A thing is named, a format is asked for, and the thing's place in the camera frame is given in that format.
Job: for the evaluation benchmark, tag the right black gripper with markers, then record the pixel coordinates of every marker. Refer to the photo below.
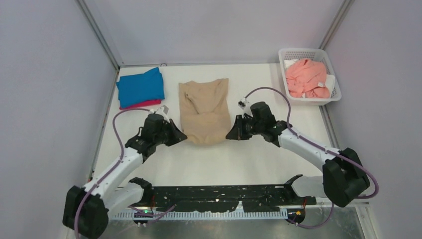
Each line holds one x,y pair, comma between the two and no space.
237,132

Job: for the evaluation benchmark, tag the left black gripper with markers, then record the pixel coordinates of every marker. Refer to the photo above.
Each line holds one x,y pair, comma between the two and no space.
176,136

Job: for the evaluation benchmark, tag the beige t shirt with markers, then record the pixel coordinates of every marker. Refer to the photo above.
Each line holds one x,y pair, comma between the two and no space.
204,113

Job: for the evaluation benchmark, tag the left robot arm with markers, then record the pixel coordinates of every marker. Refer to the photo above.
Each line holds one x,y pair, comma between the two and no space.
89,208

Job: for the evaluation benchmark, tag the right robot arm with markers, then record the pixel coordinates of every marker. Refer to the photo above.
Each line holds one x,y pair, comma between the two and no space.
342,178

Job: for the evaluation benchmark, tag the pink folded t shirt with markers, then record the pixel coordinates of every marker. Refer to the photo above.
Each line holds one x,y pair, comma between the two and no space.
143,104

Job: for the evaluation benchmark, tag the blue folded t shirt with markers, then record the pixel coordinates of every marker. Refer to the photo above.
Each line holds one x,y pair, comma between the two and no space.
140,88

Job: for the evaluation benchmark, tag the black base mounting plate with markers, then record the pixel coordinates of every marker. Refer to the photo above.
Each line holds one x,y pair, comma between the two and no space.
220,199

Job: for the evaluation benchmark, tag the salmon t shirt in basket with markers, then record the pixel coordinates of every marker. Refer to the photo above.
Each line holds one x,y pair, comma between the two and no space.
306,79

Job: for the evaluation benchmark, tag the white plastic basket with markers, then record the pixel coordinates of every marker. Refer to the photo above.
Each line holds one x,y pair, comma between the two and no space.
308,76

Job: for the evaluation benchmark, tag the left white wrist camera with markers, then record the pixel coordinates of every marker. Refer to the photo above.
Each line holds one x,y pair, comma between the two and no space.
162,110

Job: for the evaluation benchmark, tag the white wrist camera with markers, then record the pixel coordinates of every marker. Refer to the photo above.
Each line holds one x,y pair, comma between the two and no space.
162,110
244,104

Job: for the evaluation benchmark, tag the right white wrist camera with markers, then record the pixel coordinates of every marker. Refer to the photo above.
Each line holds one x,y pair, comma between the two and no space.
244,104

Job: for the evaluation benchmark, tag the white slotted cable duct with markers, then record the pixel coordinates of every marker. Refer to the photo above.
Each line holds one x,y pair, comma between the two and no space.
235,215

